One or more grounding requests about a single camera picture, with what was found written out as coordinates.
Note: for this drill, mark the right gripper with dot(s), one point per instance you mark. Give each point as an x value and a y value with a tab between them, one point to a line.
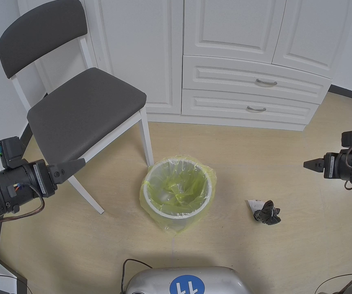
344	165

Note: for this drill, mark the grey padded white chair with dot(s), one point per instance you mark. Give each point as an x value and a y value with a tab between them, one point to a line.
87	112

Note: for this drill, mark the white printed wrapper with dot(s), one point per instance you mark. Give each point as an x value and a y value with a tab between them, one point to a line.
252	204

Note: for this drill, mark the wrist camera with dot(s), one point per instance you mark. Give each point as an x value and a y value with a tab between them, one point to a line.
349	139
10	152

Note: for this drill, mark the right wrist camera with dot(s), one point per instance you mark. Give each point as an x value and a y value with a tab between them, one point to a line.
349	139

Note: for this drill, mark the yellow plastic bag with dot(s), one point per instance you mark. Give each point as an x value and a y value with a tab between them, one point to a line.
179	188

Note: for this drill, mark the light grey trash bin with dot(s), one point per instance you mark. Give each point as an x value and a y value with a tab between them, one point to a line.
147	197

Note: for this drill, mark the white wardrobe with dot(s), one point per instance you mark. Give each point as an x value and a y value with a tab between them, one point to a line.
225	41

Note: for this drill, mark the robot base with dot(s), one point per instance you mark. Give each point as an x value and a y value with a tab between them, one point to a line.
188	282

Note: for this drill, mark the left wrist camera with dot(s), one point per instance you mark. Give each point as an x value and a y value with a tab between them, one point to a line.
10	152

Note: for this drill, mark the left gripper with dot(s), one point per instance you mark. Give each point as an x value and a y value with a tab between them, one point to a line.
20	185

